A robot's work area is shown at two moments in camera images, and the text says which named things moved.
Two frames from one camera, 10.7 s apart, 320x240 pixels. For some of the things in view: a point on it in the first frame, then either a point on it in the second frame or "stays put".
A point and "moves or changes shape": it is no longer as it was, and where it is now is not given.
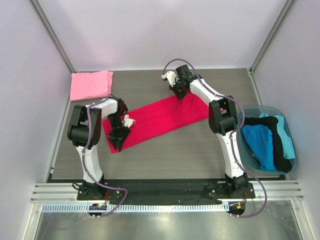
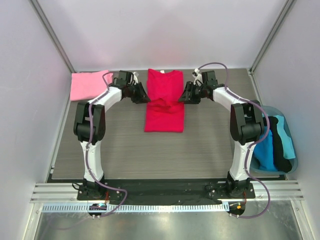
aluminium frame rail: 286,190 stays put
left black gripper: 118,133 -> 137,92
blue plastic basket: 267,143 stays put
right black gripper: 178,89 -> 191,92
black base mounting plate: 165,191 stays put
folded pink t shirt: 88,85 stays put
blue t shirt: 260,137 stays put
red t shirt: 161,117 moves or changes shape
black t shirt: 281,162 stays put
